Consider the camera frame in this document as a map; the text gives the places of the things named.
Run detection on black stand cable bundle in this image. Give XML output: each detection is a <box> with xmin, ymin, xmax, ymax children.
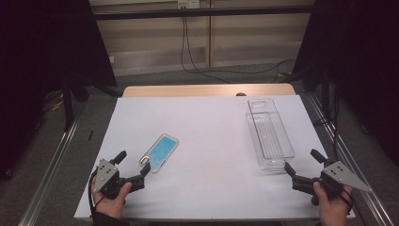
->
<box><xmin>313</xmin><ymin>90</ymin><xmax>342</xmax><ymax>161</ymax></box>

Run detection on person's left hand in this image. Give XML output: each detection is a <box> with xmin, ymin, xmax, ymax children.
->
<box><xmin>91</xmin><ymin>178</ymin><xmax>133</xmax><ymax>220</ymax></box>

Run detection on aluminium floor rail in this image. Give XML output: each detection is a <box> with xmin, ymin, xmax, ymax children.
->
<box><xmin>305</xmin><ymin>93</ymin><xmax>394</xmax><ymax>226</ymax></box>
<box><xmin>18</xmin><ymin>103</ymin><xmax>86</xmax><ymax>226</ymax></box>

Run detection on hand-held gripper cable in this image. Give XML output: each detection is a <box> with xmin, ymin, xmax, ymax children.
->
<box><xmin>340</xmin><ymin>187</ymin><xmax>354</xmax><ymax>215</ymax></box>
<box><xmin>88</xmin><ymin>169</ymin><xmax>99</xmax><ymax>218</ymax></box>

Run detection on left hand-held gripper cable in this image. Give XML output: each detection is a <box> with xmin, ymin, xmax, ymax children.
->
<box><xmin>88</xmin><ymin>169</ymin><xmax>99</xmax><ymax>218</ymax></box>

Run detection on clear plastic storage box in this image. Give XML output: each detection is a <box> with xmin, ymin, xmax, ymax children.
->
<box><xmin>245</xmin><ymin>97</ymin><xmax>296</xmax><ymax>172</ymax></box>

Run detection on black hanging cable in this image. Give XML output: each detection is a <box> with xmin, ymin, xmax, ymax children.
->
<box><xmin>184</xmin><ymin>16</ymin><xmax>297</xmax><ymax>75</ymax></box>
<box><xmin>180</xmin><ymin>16</ymin><xmax>232</xmax><ymax>85</ymax></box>

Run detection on black metal stand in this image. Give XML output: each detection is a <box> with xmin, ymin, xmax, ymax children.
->
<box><xmin>60</xmin><ymin>74</ymin><xmax>123</xmax><ymax>133</ymax></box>
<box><xmin>283</xmin><ymin>62</ymin><xmax>333</xmax><ymax>126</ymax></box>

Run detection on right hand-held gripper cable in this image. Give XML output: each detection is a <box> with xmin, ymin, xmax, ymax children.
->
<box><xmin>340</xmin><ymin>187</ymin><xmax>354</xmax><ymax>215</ymax></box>

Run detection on white wall socket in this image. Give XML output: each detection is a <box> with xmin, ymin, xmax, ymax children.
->
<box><xmin>177</xmin><ymin>0</ymin><xmax>200</xmax><ymax>9</ymax></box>

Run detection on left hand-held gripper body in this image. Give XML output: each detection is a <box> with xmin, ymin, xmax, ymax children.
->
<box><xmin>93</xmin><ymin>158</ymin><xmax>147</xmax><ymax>200</ymax></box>

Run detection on person's right hand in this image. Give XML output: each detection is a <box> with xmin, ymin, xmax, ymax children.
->
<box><xmin>313</xmin><ymin>182</ymin><xmax>354</xmax><ymax>226</ymax></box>

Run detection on black horizontal bar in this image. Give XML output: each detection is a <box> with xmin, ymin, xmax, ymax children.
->
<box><xmin>93</xmin><ymin>5</ymin><xmax>314</xmax><ymax>22</ymax></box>

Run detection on blue phone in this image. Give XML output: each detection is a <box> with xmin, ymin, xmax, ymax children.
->
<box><xmin>138</xmin><ymin>133</ymin><xmax>180</xmax><ymax>174</ymax></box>

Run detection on black curtain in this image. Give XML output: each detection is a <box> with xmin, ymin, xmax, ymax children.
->
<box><xmin>0</xmin><ymin>0</ymin><xmax>118</xmax><ymax>182</ymax></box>
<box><xmin>293</xmin><ymin>0</ymin><xmax>399</xmax><ymax>168</ymax></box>

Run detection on light wooden table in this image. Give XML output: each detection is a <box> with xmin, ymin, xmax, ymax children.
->
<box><xmin>121</xmin><ymin>83</ymin><xmax>296</xmax><ymax>98</ymax></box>

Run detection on yellow floor cable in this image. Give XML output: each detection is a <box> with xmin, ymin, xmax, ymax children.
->
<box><xmin>43</xmin><ymin>89</ymin><xmax>65</xmax><ymax>112</ymax></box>

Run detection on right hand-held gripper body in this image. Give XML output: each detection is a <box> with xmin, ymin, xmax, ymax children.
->
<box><xmin>292</xmin><ymin>160</ymin><xmax>373</xmax><ymax>206</ymax></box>

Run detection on white table board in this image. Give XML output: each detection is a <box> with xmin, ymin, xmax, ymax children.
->
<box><xmin>73</xmin><ymin>94</ymin><xmax>357</xmax><ymax>220</ymax></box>

